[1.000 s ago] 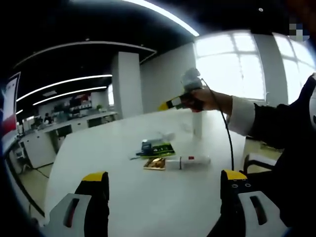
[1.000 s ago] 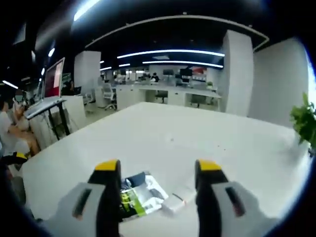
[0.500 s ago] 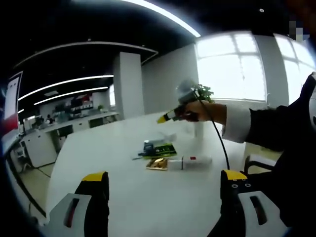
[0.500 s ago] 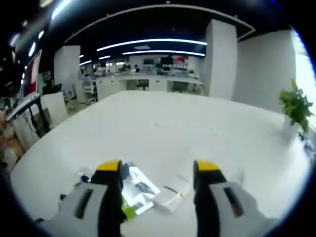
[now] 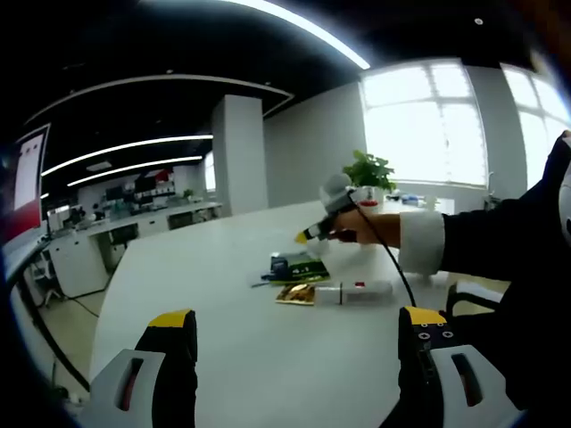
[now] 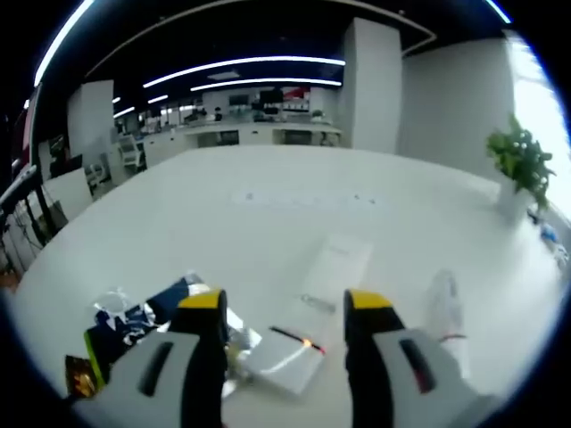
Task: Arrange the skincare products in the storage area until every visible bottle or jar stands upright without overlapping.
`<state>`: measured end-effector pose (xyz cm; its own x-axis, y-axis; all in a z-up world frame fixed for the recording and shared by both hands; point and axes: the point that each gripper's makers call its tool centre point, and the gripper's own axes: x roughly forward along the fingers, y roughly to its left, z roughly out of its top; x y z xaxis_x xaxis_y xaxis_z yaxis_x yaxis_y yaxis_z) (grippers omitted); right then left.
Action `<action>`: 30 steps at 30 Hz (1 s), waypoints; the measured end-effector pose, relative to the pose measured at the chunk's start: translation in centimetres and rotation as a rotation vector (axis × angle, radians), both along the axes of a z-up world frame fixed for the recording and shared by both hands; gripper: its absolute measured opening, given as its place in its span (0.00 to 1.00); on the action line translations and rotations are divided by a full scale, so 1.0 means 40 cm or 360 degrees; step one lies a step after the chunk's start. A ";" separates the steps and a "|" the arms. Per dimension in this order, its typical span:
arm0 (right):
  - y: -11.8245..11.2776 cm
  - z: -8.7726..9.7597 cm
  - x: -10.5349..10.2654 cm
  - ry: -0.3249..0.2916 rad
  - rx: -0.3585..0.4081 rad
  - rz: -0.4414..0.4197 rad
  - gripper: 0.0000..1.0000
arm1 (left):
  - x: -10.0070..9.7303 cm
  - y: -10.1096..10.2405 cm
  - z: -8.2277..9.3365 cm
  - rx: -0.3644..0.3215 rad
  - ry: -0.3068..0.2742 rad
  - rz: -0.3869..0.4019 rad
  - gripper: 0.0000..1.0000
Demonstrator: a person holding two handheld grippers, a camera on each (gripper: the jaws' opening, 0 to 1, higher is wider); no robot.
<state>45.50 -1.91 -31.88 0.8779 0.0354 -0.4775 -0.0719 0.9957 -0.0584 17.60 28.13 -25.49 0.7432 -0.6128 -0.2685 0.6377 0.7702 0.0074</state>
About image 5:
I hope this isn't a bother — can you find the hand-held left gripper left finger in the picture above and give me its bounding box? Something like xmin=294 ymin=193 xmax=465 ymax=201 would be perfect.
xmin=87 ymin=309 xmax=200 ymax=428

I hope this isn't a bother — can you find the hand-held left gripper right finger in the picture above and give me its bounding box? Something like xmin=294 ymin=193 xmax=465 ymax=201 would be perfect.
xmin=398 ymin=305 xmax=530 ymax=428

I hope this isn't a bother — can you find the green skincare sachet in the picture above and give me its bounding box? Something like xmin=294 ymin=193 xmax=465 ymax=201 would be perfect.
xmin=267 ymin=259 xmax=332 ymax=285

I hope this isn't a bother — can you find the gold skincare sachet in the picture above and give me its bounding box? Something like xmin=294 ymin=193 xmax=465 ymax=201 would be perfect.
xmin=275 ymin=284 xmax=319 ymax=307

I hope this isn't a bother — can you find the white skincare bottle red label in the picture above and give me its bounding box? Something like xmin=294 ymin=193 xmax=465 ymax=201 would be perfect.
xmin=314 ymin=279 xmax=393 ymax=308

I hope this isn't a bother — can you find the person's right hand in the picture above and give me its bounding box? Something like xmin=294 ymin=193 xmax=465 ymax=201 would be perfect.
xmin=332 ymin=208 xmax=402 ymax=247

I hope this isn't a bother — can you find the potted green plant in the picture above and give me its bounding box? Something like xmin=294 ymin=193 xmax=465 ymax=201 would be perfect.
xmin=342 ymin=150 xmax=397 ymax=210

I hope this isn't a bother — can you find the large window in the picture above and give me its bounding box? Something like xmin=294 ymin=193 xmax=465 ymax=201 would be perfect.
xmin=499 ymin=62 xmax=571 ymax=193
xmin=359 ymin=62 xmax=487 ymax=188

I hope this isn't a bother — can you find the white workbench row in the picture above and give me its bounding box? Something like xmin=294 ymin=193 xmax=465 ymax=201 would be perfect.
xmin=44 ymin=200 xmax=224 ymax=298

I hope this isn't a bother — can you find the white mesh office chair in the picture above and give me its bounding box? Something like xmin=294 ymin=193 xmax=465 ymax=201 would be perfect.
xmin=33 ymin=253 xmax=59 ymax=309

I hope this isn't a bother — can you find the long ceiling light strip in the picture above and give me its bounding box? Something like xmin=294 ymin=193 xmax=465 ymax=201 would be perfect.
xmin=231 ymin=0 xmax=372 ymax=70

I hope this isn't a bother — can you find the white chest device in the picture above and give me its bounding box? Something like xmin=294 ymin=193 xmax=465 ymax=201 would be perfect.
xmin=557 ymin=160 xmax=571 ymax=244

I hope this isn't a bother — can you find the computer monitor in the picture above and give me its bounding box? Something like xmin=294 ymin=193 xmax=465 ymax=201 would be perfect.
xmin=0 ymin=123 xmax=51 ymax=244

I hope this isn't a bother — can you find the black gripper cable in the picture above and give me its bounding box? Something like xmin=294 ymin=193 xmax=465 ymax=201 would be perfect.
xmin=350 ymin=191 xmax=418 ymax=309

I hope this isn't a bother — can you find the black floor cable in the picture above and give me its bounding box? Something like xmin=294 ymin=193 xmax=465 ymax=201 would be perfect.
xmin=6 ymin=267 xmax=90 ymax=393

